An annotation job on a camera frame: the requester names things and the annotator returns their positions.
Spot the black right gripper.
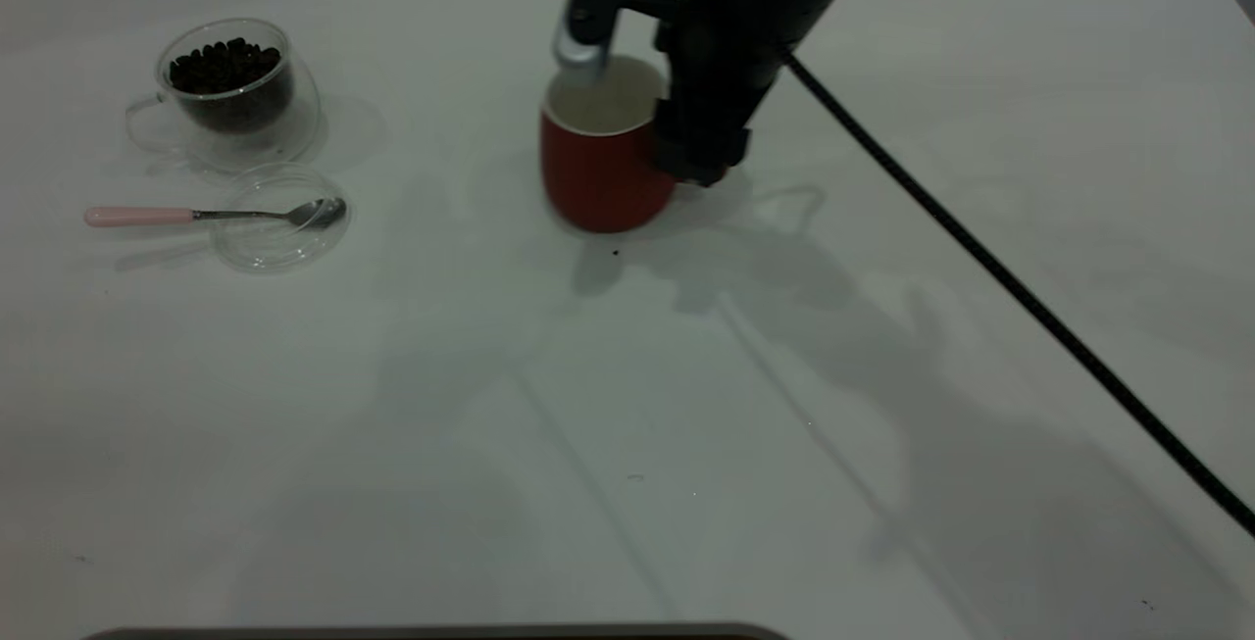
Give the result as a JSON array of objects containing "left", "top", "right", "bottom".
[{"left": 651, "top": 0, "right": 889, "bottom": 188}]

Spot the red mug white inside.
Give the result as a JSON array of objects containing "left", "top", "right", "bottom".
[{"left": 539, "top": 54, "right": 731, "bottom": 234}]

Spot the pink handled metal spoon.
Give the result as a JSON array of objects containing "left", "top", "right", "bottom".
[{"left": 83, "top": 197, "right": 348, "bottom": 230}]

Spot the dark coffee beans pile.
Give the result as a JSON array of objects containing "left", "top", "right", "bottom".
[{"left": 169, "top": 36, "right": 295, "bottom": 131}]

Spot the clear glass saucer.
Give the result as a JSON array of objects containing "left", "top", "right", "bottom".
[{"left": 211, "top": 163, "right": 352, "bottom": 275}]

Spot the thick black cable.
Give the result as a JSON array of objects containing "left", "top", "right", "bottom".
[{"left": 782, "top": 50, "right": 1255, "bottom": 539}]

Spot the clear double-wall glass cup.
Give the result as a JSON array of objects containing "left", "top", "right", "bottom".
[{"left": 125, "top": 18, "right": 323, "bottom": 175}]

